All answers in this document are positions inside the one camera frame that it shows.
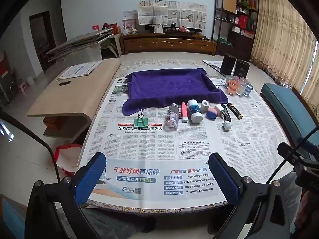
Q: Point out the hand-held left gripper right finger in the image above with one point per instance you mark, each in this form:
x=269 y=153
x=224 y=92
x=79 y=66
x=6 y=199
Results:
x=225 y=179

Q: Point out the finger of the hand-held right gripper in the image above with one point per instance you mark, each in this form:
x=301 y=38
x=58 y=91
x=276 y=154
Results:
x=292 y=154

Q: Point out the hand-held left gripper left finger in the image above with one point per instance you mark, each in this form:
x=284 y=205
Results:
x=89 y=179

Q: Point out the small white grey-capped bottle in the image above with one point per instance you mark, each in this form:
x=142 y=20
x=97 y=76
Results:
x=226 y=126

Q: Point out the pink and blue makeup puff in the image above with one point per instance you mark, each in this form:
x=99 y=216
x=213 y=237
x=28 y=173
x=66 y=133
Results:
x=211 y=114

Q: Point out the black and gold lighter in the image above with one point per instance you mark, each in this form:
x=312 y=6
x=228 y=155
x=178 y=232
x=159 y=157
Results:
x=235 y=111

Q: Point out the blue and white bottle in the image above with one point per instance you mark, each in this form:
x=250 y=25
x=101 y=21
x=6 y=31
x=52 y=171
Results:
x=194 y=110

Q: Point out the green binder clip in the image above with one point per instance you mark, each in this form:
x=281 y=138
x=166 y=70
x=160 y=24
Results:
x=140 y=123

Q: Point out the clear small plastic bottle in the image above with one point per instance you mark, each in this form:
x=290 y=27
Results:
x=171 y=118

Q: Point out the person's grey trousers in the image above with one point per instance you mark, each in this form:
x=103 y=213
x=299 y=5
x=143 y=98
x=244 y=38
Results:
x=292 y=186

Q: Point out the red plastic bag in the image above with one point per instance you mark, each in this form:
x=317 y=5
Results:
x=63 y=151

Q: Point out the teal chair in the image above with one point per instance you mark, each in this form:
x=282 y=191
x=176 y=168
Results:
x=286 y=104

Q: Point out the white charger plug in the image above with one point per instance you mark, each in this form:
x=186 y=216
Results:
x=219 y=109

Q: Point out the newspaper spread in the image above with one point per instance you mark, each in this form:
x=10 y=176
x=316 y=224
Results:
x=154 y=144

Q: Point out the white tape roll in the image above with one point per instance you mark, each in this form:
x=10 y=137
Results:
x=205 y=106

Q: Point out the pink and white tube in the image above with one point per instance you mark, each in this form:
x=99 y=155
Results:
x=184 y=111

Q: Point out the beige low table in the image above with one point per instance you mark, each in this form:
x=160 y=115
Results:
x=74 y=94

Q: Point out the group of patterned glass cups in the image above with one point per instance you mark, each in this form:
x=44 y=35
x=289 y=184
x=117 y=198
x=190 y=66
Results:
x=239 y=86

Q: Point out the black box with gold print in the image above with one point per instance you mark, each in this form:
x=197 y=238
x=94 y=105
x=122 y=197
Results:
x=242 y=69

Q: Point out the small black case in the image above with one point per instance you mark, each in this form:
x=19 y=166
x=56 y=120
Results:
x=64 y=83

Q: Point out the white paper sheets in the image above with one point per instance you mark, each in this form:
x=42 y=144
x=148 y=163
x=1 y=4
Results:
x=79 y=69

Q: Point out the plain black tall box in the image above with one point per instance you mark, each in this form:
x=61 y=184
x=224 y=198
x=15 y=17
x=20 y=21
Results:
x=228 y=64

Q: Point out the purple towel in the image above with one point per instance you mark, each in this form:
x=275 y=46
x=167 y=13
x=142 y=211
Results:
x=167 y=84

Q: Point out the pink stool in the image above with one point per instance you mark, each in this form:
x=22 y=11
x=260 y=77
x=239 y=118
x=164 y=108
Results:
x=23 y=87

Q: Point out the folded newspaper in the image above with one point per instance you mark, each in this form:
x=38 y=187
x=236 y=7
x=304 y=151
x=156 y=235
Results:
x=211 y=66

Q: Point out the beige patterned curtain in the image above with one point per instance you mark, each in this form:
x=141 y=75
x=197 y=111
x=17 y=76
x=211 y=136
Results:
x=284 y=37

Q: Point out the dark display shelf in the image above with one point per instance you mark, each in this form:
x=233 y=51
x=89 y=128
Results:
x=236 y=29

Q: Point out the grey folded table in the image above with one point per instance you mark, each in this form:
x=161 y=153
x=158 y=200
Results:
x=79 y=42

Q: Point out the dark wooden door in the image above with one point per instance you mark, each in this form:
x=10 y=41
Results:
x=43 y=42

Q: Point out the wooden television cabinet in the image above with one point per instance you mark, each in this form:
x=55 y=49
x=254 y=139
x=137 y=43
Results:
x=169 y=43

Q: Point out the red gift boxes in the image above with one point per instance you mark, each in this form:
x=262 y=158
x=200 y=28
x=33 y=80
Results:
x=111 y=28

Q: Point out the white wrapped bouquet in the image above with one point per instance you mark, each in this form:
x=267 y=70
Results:
x=158 y=25

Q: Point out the newspaper covered television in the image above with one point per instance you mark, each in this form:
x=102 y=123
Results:
x=174 y=13

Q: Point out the wall calendar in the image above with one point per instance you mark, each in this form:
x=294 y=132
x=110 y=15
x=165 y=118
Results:
x=129 y=21

